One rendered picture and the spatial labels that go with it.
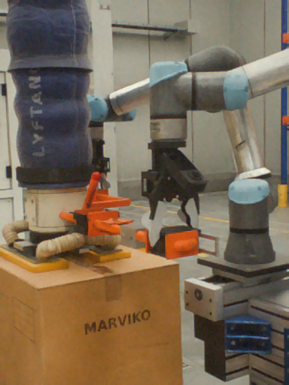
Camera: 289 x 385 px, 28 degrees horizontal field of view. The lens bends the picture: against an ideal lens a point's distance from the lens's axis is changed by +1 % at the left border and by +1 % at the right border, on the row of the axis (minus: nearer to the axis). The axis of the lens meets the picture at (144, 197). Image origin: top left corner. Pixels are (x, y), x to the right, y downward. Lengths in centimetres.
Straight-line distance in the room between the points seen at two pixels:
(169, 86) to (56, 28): 53
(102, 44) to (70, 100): 314
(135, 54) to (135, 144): 183
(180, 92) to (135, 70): 1092
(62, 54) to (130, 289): 64
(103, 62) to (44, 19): 313
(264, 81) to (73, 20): 58
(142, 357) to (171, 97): 72
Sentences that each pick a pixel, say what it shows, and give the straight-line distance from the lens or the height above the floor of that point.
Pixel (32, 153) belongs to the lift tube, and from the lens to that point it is 158.
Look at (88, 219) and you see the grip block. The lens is 141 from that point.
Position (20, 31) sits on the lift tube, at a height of 169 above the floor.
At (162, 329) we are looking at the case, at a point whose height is 90.
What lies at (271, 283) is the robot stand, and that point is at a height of 97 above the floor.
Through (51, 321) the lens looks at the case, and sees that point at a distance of 139.
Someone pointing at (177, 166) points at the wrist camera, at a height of 136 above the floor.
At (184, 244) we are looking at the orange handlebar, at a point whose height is 121.
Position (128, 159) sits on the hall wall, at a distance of 1185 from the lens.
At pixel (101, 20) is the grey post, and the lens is 475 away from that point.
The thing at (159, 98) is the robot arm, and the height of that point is 149.
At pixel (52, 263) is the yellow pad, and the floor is 109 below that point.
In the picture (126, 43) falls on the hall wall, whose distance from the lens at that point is 1200.
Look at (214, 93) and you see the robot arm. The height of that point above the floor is 149.
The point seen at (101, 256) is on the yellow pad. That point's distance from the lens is 158.
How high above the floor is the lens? 143
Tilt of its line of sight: 7 degrees down
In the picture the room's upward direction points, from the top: 2 degrees counter-clockwise
